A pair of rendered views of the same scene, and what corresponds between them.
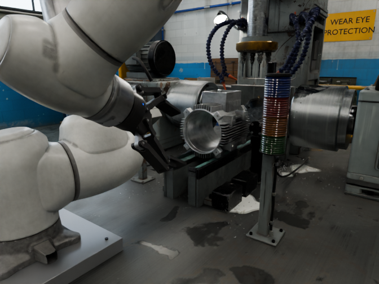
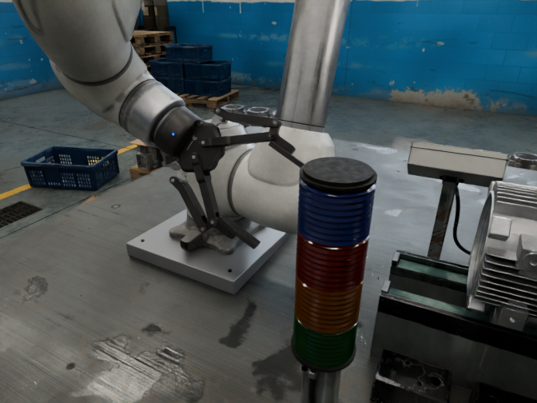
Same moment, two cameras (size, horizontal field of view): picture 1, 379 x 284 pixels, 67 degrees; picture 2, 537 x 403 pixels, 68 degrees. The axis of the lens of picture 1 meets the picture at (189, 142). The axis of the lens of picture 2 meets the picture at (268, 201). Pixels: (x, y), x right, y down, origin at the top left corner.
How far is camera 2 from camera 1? 0.75 m
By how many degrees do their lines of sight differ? 75
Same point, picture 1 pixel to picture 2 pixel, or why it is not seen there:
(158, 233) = (275, 318)
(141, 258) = (219, 313)
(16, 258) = (184, 229)
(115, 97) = (124, 116)
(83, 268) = (192, 273)
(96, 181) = (246, 208)
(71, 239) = (219, 247)
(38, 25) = not seen: hidden behind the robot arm
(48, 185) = not seen: hidden behind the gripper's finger
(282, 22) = not seen: outside the picture
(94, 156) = (251, 180)
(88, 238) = (230, 259)
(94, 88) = (90, 103)
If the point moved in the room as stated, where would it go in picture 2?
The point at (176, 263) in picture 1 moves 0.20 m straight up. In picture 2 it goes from (212, 347) to (204, 250)
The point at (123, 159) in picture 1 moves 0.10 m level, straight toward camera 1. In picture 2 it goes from (279, 201) to (228, 211)
